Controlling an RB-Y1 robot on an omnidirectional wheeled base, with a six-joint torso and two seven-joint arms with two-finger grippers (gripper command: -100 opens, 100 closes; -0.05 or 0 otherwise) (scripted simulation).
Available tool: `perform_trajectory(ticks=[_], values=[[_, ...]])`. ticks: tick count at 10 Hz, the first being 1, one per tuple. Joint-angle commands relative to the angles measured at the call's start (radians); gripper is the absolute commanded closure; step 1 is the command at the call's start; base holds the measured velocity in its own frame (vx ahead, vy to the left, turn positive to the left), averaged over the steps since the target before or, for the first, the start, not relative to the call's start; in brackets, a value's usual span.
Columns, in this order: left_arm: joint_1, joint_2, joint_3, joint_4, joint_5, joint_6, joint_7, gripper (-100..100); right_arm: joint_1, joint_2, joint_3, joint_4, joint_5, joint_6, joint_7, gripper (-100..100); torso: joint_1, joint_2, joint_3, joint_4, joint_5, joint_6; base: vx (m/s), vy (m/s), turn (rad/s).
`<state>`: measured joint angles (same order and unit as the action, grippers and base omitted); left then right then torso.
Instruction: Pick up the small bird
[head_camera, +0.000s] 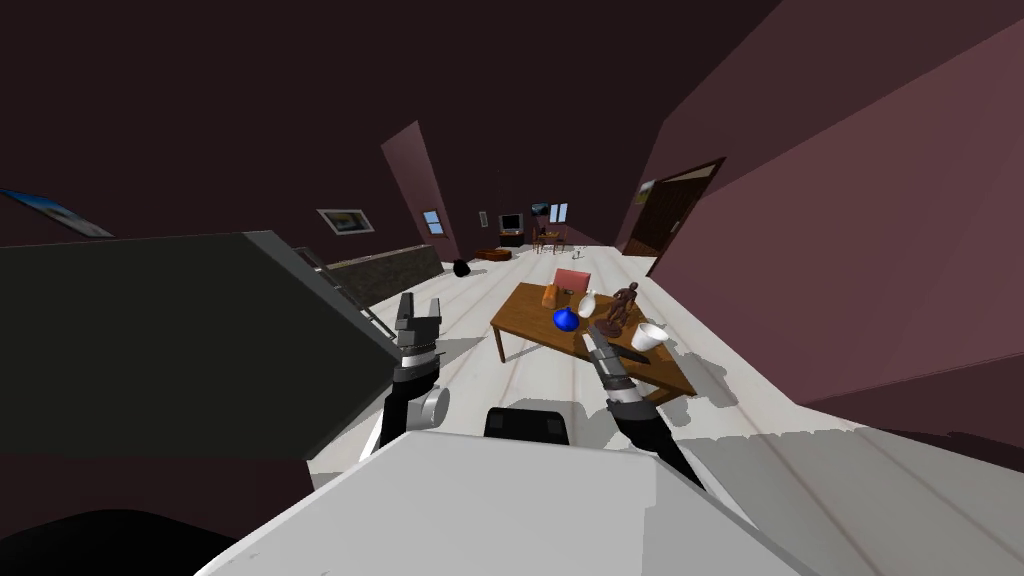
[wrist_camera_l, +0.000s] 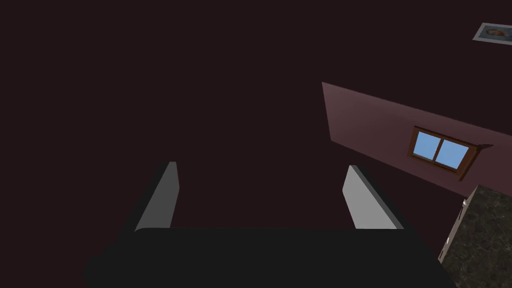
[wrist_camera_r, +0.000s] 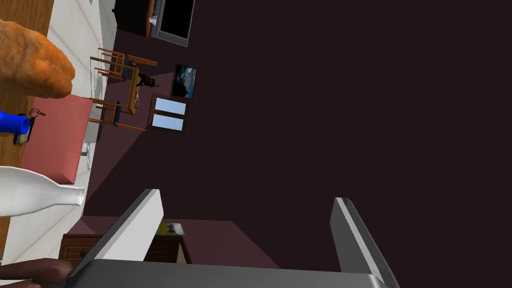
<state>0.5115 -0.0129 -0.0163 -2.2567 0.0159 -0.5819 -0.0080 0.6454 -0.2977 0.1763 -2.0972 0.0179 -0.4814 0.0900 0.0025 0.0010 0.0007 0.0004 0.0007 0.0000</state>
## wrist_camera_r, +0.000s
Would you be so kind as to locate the salmon pink book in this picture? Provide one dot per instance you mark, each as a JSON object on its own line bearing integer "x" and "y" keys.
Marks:
{"x": 56, "y": 140}

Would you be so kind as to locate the orange-brown bread loaf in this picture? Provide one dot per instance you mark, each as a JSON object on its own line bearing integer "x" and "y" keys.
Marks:
{"x": 28, "y": 60}

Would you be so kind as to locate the wooden dining table with chairs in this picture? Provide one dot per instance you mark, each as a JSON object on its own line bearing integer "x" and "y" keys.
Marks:
{"x": 124, "y": 92}

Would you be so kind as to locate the blue cylinder cup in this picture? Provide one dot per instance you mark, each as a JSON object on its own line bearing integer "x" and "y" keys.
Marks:
{"x": 14, "y": 123}

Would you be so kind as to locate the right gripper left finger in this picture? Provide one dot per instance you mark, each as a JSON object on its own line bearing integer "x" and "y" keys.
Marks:
{"x": 132, "y": 232}

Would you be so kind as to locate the wooden framed window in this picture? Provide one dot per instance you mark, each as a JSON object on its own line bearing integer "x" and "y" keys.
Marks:
{"x": 168, "y": 114}

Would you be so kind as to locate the grey framed black television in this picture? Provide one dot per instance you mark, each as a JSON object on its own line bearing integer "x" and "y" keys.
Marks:
{"x": 172, "y": 20}

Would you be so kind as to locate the small yellow black object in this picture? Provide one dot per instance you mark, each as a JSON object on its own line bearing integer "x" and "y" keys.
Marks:
{"x": 23, "y": 137}

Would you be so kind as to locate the white bottle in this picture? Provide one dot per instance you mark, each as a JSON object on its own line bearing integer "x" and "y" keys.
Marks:
{"x": 32, "y": 192}

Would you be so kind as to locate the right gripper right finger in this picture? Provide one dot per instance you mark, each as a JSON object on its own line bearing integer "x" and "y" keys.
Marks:
{"x": 360, "y": 240}

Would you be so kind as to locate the dark landscape wall picture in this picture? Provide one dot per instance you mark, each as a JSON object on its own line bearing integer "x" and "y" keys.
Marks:
{"x": 184, "y": 81}

